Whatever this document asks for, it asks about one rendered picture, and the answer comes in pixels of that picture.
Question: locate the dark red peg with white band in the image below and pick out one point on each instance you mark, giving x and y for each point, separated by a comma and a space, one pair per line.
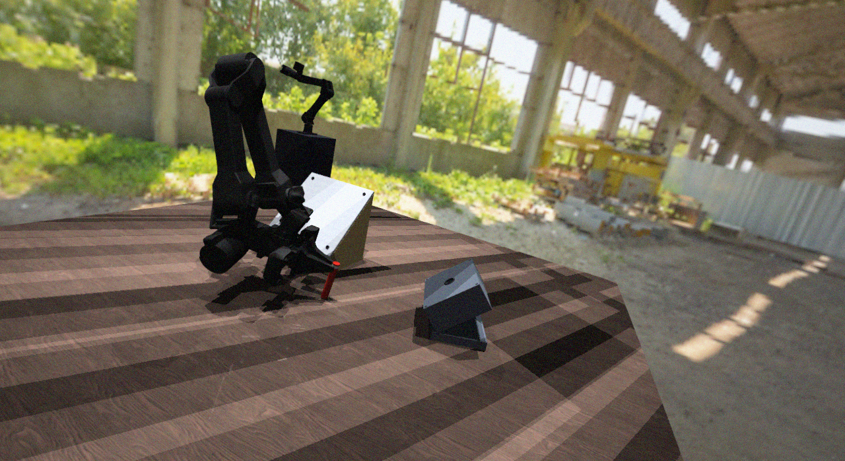
329, 281

